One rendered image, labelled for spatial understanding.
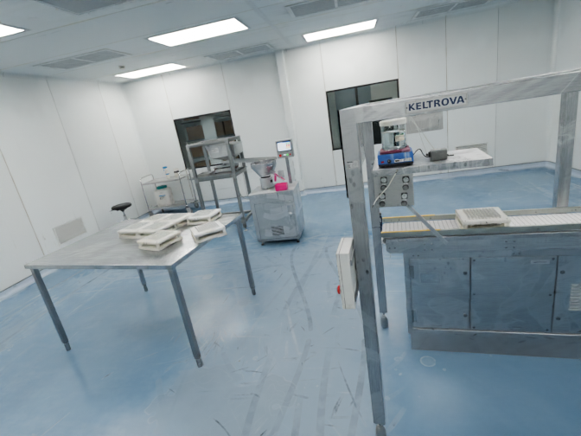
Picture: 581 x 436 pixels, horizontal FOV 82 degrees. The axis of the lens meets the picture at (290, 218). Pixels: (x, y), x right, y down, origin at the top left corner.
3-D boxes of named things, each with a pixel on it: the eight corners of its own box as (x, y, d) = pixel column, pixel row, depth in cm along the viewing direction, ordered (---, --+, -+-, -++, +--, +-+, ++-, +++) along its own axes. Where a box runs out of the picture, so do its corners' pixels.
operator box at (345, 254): (342, 309, 141) (335, 253, 133) (347, 288, 156) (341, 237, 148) (356, 310, 139) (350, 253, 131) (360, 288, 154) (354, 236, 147)
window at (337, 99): (332, 150, 690) (325, 91, 656) (332, 150, 691) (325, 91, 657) (401, 140, 662) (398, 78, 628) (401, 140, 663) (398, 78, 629)
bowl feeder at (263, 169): (252, 192, 464) (246, 165, 452) (258, 186, 497) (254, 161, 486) (286, 188, 454) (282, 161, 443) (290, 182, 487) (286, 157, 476)
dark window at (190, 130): (186, 169, 757) (173, 119, 725) (186, 169, 759) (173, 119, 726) (240, 162, 731) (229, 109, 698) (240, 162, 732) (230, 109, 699)
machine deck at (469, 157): (373, 176, 194) (372, 170, 193) (375, 164, 228) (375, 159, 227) (493, 165, 175) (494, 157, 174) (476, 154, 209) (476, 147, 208)
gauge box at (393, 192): (375, 208, 200) (373, 176, 194) (376, 202, 209) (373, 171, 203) (414, 205, 193) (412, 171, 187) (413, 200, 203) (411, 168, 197)
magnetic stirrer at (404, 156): (377, 169, 195) (376, 153, 192) (379, 162, 214) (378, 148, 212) (413, 164, 189) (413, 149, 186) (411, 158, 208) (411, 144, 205)
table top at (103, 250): (25, 268, 276) (23, 265, 275) (124, 222, 374) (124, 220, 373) (172, 269, 225) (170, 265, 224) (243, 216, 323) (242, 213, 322)
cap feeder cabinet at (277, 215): (258, 246, 472) (247, 195, 449) (267, 232, 525) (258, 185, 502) (301, 243, 459) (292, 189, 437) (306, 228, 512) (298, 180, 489)
